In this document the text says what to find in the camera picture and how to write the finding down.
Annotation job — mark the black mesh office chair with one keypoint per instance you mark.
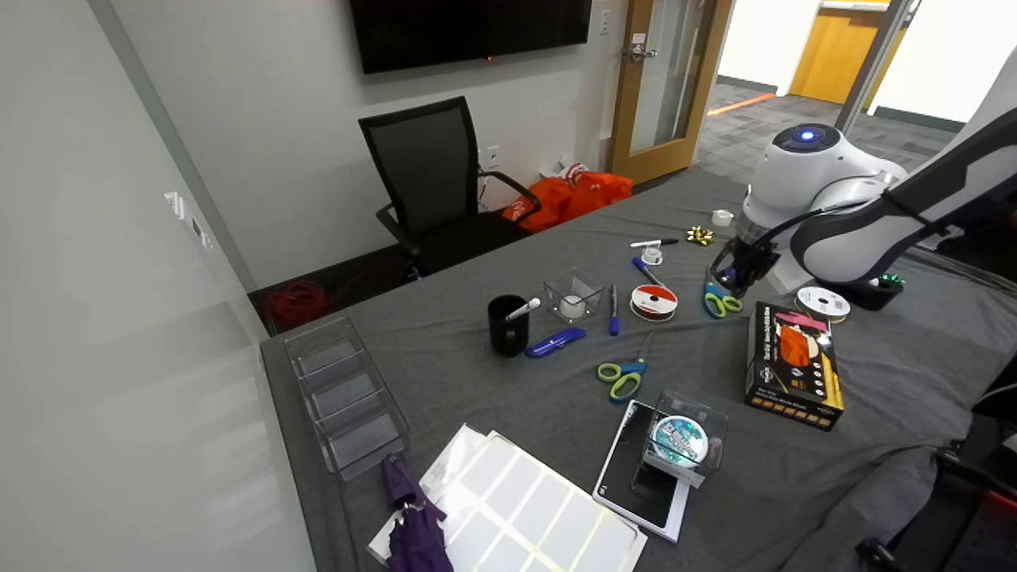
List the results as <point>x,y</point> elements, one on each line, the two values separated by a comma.
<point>424,170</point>

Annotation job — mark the white wall thermostat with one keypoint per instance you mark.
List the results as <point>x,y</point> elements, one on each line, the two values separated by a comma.
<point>174,204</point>

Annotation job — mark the black wall television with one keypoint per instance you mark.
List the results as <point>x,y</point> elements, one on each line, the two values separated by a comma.
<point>465,34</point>

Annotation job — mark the small clear tape roll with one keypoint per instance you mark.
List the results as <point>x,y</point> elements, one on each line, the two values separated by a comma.
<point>653,255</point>

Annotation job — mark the orange bag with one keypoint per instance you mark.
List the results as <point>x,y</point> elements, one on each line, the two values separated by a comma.
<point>565,199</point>

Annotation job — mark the green gift bow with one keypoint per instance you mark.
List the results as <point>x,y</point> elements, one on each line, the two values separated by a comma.
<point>895,283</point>

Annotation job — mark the orange wooden door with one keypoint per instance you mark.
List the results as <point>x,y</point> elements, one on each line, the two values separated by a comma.
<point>835,52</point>

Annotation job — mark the purple cloth bundle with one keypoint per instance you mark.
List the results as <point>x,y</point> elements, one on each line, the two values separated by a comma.
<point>417,524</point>

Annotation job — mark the black colourful craft box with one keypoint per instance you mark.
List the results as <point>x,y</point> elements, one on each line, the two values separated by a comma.
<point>794,365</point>

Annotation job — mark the green blue scissors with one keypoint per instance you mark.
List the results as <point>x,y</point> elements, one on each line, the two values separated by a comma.
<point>722,307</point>
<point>624,378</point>

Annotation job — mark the blue pen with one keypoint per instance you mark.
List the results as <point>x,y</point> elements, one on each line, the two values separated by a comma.
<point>647,270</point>

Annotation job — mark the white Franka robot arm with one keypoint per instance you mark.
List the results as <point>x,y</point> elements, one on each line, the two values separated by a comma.
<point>835,180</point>

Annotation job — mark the red white ribbon spool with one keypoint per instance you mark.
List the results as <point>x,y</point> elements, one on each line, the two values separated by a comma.
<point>653,302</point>

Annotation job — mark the gray table cloth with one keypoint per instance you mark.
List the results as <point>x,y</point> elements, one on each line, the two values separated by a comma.
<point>847,498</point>

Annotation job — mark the white stick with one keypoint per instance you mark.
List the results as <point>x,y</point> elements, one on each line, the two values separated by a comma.
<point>521,308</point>

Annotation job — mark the black mug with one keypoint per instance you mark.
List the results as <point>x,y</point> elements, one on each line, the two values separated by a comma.
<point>505,330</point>

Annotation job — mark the black tape dispenser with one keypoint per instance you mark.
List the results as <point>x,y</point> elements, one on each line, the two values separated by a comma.
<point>876,297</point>

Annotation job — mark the clear desk tray organiser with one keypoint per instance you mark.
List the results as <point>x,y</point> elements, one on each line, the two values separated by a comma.
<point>345,409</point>

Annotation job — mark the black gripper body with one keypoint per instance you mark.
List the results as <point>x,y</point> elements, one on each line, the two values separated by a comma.
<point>750,259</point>

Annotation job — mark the blue capped white marker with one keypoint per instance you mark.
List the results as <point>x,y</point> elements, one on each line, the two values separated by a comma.
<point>613,308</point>

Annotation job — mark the black white marker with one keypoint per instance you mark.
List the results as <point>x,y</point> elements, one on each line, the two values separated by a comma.
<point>655,241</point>

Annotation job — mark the wooden glass door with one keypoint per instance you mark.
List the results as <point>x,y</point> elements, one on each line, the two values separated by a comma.
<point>668,84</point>

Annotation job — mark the white wall outlet plate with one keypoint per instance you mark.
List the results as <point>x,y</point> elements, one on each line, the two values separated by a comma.
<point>493,154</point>

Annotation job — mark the gold gift bow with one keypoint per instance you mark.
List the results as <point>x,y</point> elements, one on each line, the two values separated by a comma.
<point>700,236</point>

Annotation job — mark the black white-edged booklet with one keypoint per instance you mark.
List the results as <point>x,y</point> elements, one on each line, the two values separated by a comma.
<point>629,466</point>

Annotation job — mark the black red floor equipment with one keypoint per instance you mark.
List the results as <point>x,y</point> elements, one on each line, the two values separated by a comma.
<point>953,520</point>

